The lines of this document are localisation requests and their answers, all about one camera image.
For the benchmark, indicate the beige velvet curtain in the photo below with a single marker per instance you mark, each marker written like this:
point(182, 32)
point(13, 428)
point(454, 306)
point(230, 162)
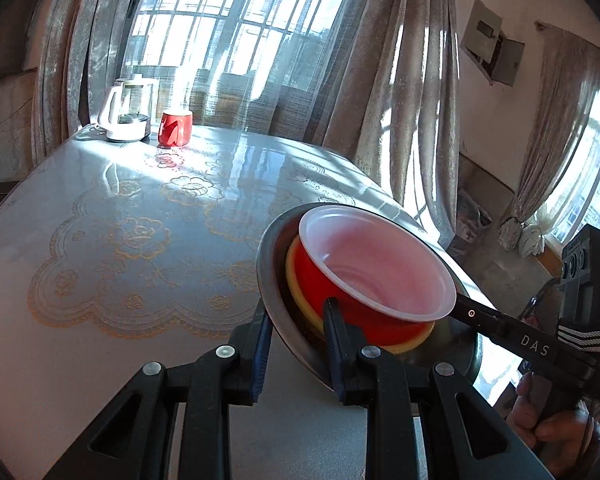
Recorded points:
point(405, 110)

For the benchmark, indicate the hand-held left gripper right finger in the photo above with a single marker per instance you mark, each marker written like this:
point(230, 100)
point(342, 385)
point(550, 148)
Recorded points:
point(334, 350)

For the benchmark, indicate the barred window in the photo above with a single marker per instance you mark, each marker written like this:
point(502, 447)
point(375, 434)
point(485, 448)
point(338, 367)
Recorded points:
point(240, 20)

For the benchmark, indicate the bright side window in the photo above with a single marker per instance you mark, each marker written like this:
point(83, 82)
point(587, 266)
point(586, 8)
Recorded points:
point(592, 175)

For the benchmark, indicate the red mug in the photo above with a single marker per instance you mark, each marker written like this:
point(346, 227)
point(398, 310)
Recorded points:
point(175, 130)

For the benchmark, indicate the sheer white curtain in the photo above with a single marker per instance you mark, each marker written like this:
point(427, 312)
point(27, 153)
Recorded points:
point(260, 90)

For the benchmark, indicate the red plastic bowl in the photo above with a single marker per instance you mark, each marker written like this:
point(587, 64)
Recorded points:
point(370, 270)

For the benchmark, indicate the person's right hand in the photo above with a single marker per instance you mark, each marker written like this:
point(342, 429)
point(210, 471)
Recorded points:
point(565, 442)

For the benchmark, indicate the wall electrical panel box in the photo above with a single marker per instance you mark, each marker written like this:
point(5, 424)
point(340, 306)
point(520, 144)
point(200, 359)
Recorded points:
point(490, 40)

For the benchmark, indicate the yellow plastic bowl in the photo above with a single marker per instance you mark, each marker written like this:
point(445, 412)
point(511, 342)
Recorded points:
point(300, 300)

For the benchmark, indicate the tied beige curtain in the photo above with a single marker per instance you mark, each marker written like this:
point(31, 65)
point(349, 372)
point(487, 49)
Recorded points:
point(550, 125)

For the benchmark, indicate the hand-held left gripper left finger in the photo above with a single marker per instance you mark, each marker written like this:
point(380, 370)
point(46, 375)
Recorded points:
point(261, 360)

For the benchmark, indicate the white glass electric kettle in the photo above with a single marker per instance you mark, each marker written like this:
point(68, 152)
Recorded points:
point(125, 115)

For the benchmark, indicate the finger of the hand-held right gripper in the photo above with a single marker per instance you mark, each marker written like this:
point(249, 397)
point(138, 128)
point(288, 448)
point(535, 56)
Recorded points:
point(472, 316)

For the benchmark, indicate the grey velvet curtain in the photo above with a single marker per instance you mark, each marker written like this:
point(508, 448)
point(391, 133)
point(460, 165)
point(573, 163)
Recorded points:
point(75, 60)

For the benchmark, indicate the stainless steel bowl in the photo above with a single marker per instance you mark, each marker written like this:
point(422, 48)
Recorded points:
point(275, 280)

